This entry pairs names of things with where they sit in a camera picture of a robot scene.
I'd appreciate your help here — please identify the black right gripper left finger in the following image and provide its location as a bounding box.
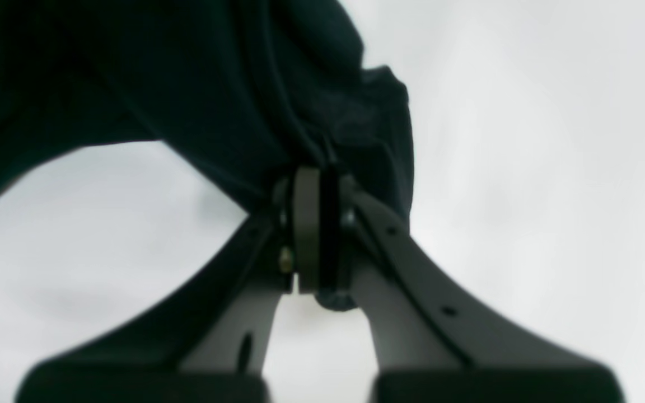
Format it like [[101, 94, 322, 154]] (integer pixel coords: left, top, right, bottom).
[[15, 167, 322, 402]]

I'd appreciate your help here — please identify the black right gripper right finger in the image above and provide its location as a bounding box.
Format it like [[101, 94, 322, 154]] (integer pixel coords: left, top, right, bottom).
[[339, 176, 624, 402]]

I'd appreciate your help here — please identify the black T-shirt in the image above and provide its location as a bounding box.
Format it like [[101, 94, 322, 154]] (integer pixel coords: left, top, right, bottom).
[[0, 1, 414, 223]]

